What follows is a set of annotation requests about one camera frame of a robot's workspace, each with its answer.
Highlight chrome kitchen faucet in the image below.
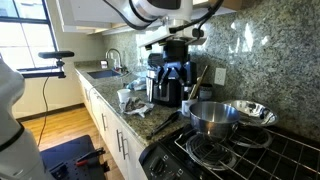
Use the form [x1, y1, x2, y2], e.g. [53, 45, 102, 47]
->
[106, 48, 122, 70]

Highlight wooden spatula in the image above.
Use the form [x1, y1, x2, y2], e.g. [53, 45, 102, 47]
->
[188, 65, 209, 100]

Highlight window with dark frame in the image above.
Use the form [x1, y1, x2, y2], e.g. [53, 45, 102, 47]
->
[0, 0, 57, 70]

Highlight black camera on stand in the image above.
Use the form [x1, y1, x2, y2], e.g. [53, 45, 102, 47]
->
[19, 51, 74, 78]

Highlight white utensil mug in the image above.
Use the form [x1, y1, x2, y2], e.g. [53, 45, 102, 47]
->
[181, 99, 197, 117]

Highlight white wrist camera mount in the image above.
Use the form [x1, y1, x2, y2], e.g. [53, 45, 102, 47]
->
[137, 25, 207, 47]

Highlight crumpled plastic bag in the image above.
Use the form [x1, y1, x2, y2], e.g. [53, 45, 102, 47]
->
[126, 77, 146, 91]

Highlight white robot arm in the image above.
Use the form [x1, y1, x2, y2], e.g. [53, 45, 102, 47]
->
[0, 0, 193, 180]

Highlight upper wall cabinets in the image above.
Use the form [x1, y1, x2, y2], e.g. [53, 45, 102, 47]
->
[56, 0, 245, 34]

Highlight dark blue tool cart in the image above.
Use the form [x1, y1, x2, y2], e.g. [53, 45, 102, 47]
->
[41, 135, 110, 180]

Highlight white lower cabinets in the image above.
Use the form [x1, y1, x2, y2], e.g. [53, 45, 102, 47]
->
[78, 74, 147, 180]

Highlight black electric stove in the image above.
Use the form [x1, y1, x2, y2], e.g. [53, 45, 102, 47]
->
[139, 125, 320, 180]

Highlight dark jar with lid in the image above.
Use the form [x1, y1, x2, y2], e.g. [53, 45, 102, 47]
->
[199, 83, 213, 101]

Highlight kitchen sink basin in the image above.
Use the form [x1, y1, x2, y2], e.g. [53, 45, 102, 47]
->
[88, 70, 121, 79]

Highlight red handled tool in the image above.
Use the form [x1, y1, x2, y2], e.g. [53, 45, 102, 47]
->
[76, 147, 106, 167]

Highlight black hanging cable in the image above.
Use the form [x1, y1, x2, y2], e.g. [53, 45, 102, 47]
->
[37, 76, 50, 148]

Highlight black kitchen tongs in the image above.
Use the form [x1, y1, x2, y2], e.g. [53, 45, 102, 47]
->
[146, 111, 181, 140]

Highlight white paper cup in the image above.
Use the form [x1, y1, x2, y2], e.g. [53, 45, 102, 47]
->
[117, 89, 131, 103]

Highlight shiny steel mixing bowl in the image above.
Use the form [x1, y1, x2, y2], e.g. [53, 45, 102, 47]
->
[224, 100, 278, 127]

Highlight crumpled patterned cloth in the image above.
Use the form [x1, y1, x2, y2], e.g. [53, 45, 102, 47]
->
[119, 97, 154, 118]

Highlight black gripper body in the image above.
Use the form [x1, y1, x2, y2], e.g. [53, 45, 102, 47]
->
[162, 40, 188, 68]

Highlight steel saucepan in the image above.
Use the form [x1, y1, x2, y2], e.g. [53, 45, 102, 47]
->
[189, 101, 240, 140]

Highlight wire cooling rack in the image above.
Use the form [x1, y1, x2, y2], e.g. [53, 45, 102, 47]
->
[175, 128, 320, 180]

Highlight white wall outlet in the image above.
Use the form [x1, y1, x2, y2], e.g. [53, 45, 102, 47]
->
[214, 68, 226, 85]

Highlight black steel air fryer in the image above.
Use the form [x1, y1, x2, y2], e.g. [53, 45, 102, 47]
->
[146, 53, 196, 107]

